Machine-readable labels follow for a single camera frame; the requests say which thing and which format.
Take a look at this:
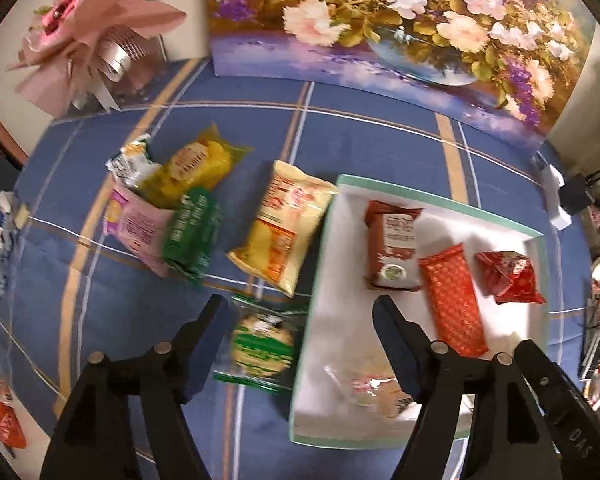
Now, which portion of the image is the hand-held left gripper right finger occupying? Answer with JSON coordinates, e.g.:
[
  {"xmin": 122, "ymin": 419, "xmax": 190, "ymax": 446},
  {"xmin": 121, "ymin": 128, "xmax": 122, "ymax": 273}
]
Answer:
[{"xmin": 372, "ymin": 296, "xmax": 563, "ymax": 480}]

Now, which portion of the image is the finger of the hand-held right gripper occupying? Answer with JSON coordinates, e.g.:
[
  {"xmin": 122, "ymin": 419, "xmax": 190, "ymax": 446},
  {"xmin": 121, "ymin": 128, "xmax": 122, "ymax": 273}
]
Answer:
[{"xmin": 515, "ymin": 339, "xmax": 600, "ymax": 461}]

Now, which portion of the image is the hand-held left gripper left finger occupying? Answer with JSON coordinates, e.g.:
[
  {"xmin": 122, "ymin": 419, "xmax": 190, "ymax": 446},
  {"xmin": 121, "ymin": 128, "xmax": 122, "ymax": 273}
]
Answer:
[{"xmin": 40, "ymin": 294, "xmax": 231, "ymax": 480}]

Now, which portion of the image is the clear packet with pale cookie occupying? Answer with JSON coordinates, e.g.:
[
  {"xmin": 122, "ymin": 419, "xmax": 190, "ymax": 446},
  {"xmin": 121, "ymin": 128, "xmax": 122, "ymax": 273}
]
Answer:
[{"xmin": 322, "ymin": 355, "xmax": 416, "ymax": 421}]

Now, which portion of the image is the green clear cookie packet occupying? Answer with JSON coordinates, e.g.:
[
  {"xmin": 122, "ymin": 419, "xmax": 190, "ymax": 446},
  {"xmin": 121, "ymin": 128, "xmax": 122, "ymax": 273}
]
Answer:
[{"xmin": 212, "ymin": 294, "xmax": 308, "ymax": 396}]

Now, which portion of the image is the orange dotted snack packet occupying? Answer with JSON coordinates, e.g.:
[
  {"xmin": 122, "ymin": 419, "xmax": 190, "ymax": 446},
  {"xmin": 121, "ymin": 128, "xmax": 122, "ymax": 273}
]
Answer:
[{"xmin": 418, "ymin": 242, "xmax": 490, "ymax": 358}]

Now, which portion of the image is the teal shallow cardboard box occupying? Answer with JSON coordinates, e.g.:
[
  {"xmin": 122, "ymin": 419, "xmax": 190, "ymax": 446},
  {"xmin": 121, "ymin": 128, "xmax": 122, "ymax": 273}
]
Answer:
[{"xmin": 289, "ymin": 174, "xmax": 551, "ymax": 450}]

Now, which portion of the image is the brown red snack packet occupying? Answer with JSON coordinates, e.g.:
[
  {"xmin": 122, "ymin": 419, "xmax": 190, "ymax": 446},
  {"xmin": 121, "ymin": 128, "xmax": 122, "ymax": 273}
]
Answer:
[{"xmin": 362, "ymin": 199, "xmax": 425, "ymax": 292}]

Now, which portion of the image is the green snack packet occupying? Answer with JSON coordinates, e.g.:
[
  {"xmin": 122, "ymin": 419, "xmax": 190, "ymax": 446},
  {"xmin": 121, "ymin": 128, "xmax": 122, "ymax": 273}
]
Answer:
[{"xmin": 161, "ymin": 185, "xmax": 224, "ymax": 286}]

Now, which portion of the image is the red crinkled snack packet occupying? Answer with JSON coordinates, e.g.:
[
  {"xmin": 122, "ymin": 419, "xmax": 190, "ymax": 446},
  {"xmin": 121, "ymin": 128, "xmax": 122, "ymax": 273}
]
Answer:
[{"xmin": 474, "ymin": 250, "xmax": 547, "ymax": 306}]

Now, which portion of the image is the pink snack packet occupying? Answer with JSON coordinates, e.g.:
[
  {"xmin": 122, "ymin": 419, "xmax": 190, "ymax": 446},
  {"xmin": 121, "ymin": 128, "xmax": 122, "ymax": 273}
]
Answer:
[{"xmin": 102, "ymin": 185, "xmax": 176, "ymax": 278}]

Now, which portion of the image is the pale yellow chips packet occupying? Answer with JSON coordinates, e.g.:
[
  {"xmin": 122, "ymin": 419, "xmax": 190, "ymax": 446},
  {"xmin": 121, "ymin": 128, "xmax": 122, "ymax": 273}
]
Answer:
[{"xmin": 226, "ymin": 160, "xmax": 340, "ymax": 298}]

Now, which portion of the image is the yellow snack packet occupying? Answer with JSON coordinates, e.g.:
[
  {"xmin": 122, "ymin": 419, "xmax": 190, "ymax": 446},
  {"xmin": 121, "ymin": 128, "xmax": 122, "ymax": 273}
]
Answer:
[{"xmin": 135, "ymin": 122, "xmax": 255, "ymax": 211}]

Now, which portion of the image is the small white silver packet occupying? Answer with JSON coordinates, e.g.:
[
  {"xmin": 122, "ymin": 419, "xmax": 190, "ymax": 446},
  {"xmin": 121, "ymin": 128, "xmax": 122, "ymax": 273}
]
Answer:
[{"xmin": 105, "ymin": 134, "xmax": 163, "ymax": 186}]

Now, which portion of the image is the red plastic bag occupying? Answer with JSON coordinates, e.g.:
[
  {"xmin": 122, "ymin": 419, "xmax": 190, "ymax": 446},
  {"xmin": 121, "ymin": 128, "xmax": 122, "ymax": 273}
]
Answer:
[{"xmin": 0, "ymin": 395, "xmax": 28, "ymax": 451}]

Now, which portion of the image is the white power strip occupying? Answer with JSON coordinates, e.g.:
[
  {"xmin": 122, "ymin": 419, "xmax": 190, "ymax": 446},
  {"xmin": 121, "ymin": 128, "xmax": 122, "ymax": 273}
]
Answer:
[{"xmin": 530, "ymin": 155, "xmax": 573, "ymax": 231}]

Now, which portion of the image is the blue plaid tablecloth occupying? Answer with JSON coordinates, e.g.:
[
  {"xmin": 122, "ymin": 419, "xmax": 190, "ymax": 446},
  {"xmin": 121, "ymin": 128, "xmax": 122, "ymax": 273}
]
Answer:
[{"xmin": 0, "ymin": 57, "xmax": 593, "ymax": 480}]

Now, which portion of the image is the black charger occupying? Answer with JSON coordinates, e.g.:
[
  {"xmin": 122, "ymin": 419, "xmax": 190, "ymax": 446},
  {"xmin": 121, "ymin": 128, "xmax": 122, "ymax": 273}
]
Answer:
[{"xmin": 560, "ymin": 175, "xmax": 596, "ymax": 213}]

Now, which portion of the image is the flower painting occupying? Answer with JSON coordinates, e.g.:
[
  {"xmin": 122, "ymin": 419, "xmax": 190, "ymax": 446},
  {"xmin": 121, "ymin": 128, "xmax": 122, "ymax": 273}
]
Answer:
[{"xmin": 202, "ymin": 0, "xmax": 598, "ymax": 153}]

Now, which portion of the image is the pink flower bouquet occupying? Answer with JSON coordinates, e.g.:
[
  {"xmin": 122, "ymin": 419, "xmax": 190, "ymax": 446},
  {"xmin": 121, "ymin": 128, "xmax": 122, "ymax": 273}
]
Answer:
[{"xmin": 5, "ymin": 0, "xmax": 188, "ymax": 118}]

